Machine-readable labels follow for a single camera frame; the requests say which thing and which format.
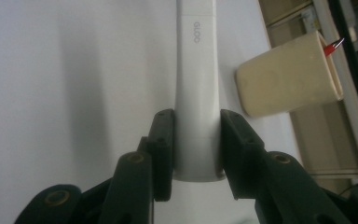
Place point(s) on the beige square pen cup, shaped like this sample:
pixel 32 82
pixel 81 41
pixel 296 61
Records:
pixel 286 81

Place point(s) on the black metal bar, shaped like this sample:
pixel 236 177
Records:
pixel 351 62

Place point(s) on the white glue stick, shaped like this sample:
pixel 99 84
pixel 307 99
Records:
pixel 197 93

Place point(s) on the red ballpoint pen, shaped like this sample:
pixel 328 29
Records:
pixel 330 49

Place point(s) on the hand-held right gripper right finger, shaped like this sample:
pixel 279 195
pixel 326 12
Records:
pixel 261 168

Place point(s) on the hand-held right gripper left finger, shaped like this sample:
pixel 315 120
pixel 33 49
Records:
pixel 136 186

